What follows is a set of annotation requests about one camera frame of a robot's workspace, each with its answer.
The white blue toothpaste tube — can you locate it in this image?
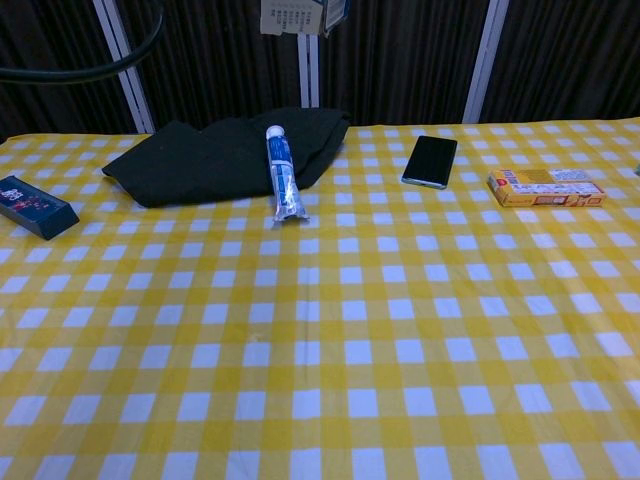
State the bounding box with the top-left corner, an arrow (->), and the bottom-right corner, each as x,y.
264,125 -> 310,225

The white blue toothpaste box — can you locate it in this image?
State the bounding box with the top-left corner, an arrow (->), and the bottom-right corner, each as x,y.
259,0 -> 347,39

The yellow orange printed box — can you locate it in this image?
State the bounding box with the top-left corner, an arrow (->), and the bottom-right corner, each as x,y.
487,167 -> 609,208

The dark blue snack packet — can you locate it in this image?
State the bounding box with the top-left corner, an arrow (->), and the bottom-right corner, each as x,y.
0,174 -> 81,242

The yellow white checked tablecloth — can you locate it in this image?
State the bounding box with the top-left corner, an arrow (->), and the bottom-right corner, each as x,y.
0,118 -> 640,480

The black smartphone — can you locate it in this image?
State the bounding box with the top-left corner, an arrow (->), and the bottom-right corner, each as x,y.
401,134 -> 459,189

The black folded cloth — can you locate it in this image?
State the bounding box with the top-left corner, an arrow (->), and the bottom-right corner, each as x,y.
101,107 -> 352,210

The grey partition frame post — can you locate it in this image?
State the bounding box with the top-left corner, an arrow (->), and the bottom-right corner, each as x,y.
93,0 -> 154,135
461,0 -> 512,124
296,35 -> 322,109

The thick black cable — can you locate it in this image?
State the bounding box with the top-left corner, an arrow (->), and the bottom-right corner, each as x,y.
0,7 -> 165,85

